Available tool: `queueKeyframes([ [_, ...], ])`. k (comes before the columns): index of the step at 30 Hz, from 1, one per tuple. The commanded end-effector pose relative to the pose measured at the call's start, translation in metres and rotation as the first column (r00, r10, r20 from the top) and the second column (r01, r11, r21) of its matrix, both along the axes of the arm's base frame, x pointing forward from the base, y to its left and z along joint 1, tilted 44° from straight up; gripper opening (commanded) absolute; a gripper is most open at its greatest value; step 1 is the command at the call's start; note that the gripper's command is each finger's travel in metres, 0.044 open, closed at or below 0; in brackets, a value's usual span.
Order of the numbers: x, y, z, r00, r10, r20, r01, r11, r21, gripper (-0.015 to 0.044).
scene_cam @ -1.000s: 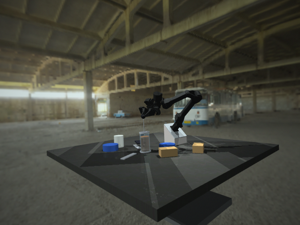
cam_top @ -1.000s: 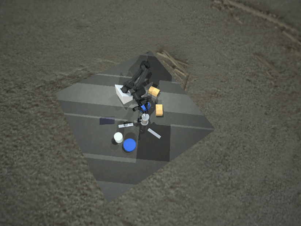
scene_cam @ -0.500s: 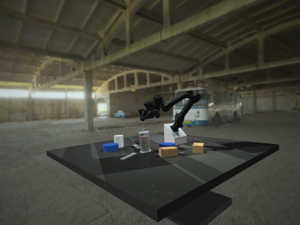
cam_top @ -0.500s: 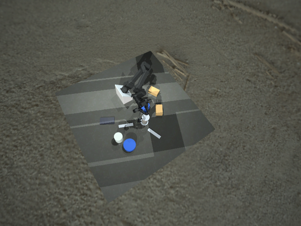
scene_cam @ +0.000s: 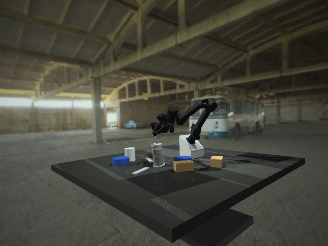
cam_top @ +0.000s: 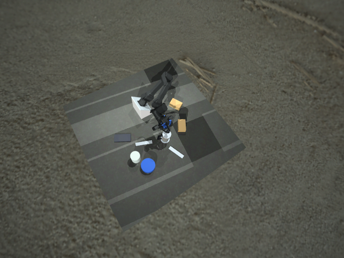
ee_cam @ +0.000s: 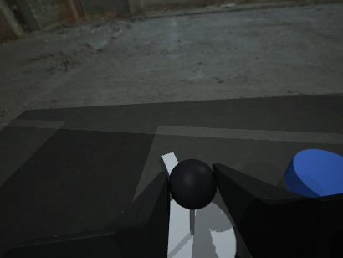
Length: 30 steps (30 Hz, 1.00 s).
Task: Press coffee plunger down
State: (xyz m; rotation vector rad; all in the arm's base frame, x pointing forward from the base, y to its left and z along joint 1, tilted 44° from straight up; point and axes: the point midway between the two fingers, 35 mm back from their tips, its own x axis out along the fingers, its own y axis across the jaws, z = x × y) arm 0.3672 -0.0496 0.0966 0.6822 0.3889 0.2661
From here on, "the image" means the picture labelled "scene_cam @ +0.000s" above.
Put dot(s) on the white cylinder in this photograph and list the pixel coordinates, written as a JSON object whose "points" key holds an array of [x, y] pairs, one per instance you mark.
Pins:
{"points": [[130, 152]]}

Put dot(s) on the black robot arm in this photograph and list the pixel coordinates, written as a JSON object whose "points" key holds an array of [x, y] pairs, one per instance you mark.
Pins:
{"points": [[181, 118]]}

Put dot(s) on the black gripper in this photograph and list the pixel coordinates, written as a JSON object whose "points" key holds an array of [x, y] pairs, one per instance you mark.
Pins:
{"points": [[162, 127]]}

